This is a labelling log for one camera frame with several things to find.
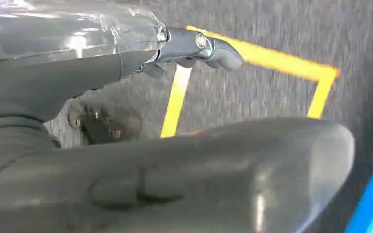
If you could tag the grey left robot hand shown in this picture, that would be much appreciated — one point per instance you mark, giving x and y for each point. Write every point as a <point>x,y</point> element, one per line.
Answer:
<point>205,180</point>

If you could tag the yellow floor tape square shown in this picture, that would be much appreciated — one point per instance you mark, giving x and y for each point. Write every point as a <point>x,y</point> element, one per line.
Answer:
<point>279,61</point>

